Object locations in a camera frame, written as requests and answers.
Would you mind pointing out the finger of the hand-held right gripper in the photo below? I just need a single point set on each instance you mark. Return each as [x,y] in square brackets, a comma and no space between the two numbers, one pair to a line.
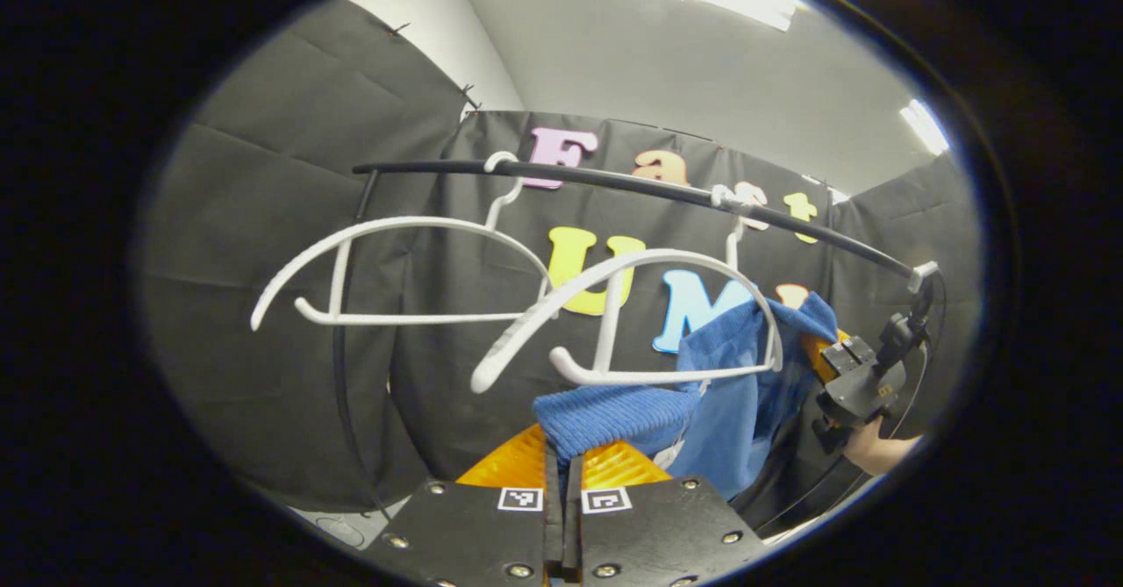
[838,354]

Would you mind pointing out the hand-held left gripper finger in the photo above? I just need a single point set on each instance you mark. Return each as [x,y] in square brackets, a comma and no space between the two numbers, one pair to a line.
[553,526]
[572,526]

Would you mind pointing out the white plastic hanger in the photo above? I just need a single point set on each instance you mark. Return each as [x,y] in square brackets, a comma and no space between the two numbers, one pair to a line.
[658,258]
[395,225]

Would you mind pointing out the black clothes rack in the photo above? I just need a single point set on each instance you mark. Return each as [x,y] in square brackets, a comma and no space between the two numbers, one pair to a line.
[632,183]

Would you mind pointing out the black backdrop cloth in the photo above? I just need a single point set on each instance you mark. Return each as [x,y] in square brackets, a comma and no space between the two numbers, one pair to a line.
[263,218]

